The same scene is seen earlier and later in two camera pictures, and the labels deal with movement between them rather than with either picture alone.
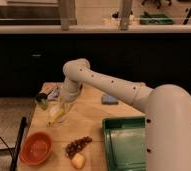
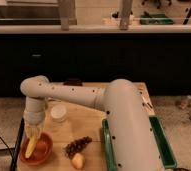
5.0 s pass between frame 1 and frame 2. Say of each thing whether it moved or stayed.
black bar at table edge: stayed
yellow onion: stayed
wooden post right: stayed
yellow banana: moved
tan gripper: moved
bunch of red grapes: stayed
